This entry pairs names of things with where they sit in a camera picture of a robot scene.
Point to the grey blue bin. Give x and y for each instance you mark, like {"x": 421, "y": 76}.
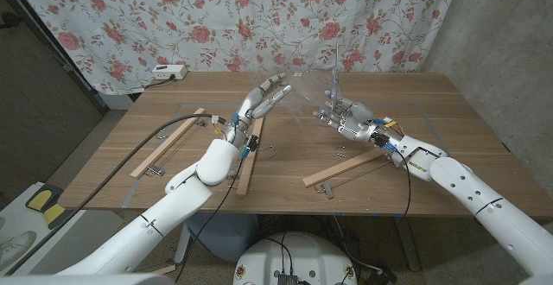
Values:
{"x": 233, "y": 237}

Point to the black yellow floor pedal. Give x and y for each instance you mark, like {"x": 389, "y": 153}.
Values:
{"x": 39, "y": 198}

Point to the black partition frame post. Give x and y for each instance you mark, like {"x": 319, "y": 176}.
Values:
{"x": 60, "y": 54}

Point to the white floor board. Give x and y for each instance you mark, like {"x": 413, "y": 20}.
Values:
{"x": 17, "y": 216}

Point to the floral rose print curtain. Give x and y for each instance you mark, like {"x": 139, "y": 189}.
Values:
{"x": 173, "y": 17}

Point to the white power strip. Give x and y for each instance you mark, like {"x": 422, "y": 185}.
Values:
{"x": 170, "y": 71}

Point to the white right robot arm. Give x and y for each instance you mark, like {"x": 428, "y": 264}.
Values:
{"x": 475, "y": 194}

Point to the wooden clip hanger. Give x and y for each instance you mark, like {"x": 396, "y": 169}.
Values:
{"x": 168, "y": 142}
{"x": 246, "y": 177}
{"x": 341, "y": 167}

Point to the black power adapter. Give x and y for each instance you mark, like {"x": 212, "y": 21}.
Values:
{"x": 382, "y": 276}

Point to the white sneaker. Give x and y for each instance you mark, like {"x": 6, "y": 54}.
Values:
{"x": 17, "y": 248}

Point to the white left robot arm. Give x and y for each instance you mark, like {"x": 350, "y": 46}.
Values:
{"x": 216, "y": 164}

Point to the grey table leg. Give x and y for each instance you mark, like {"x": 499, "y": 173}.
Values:
{"x": 406, "y": 246}

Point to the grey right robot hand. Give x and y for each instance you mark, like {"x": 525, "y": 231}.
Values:
{"x": 354, "y": 123}

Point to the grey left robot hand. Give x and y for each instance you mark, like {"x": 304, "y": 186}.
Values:
{"x": 255, "y": 101}

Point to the transparent cling film sheet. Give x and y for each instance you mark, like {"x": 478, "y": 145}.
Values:
{"x": 307, "y": 90}

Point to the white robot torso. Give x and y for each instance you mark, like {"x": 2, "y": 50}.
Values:
{"x": 311, "y": 255}

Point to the white table leg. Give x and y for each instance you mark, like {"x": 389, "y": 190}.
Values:
{"x": 183, "y": 246}

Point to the white robot chest shell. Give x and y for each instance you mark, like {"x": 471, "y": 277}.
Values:
{"x": 86, "y": 280}

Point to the dark perforated partition panel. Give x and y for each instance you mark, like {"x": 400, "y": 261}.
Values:
{"x": 34, "y": 103}

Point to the small wooden strip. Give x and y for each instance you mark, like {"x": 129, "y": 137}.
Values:
{"x": 166, "y": 270}

